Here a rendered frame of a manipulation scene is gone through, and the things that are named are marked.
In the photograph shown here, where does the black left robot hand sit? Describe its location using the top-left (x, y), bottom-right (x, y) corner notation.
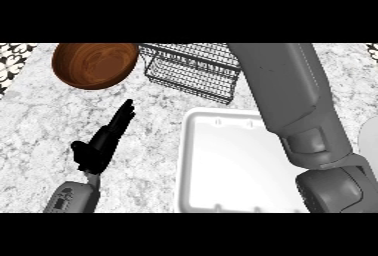
top-left (70, 98), bottom-right (138, 175)

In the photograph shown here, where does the white plastic tray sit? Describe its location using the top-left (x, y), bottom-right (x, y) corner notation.
top-left (173, 107), bottom-right (311, 214)

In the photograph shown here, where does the brown wooden bowl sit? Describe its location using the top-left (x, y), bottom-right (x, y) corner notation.
top-left (51, 43), bottom-right (141, 91)

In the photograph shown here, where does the black wire tiered basket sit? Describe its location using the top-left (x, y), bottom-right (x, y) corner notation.
top-left (138, 43), bottom-right (244, 106)

